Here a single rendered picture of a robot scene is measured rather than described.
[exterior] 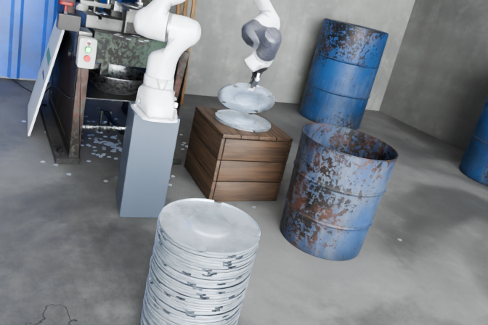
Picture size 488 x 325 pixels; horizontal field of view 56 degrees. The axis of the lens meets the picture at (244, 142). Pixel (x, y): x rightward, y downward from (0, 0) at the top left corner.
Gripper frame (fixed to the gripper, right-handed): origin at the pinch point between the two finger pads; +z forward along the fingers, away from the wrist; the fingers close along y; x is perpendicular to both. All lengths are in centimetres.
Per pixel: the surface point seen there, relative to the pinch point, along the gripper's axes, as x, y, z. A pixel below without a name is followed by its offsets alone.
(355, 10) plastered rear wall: -117, 207, 141
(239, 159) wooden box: -0.9, -32.9, 15.2
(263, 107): -10.4, 0.4, 18.8
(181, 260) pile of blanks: 22, -98, -59
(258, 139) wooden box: -7.7, -23.4, 9.3
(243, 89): 2.9, -0.2, 5.2
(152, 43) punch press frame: 51, 19, 10
